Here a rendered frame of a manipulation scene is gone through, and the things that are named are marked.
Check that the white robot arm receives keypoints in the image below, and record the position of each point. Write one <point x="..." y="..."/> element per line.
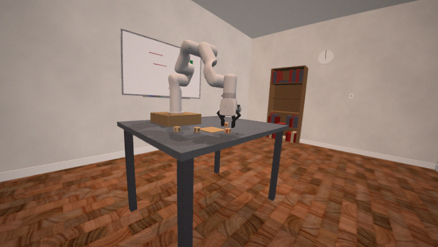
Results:
<point x="207" y="52"/>

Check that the orange flat mat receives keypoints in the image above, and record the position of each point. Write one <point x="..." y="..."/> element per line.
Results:
<point x="212" y="129"/>

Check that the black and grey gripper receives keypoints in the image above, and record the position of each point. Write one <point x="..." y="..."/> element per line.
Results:
<point x="228" y="107"/>

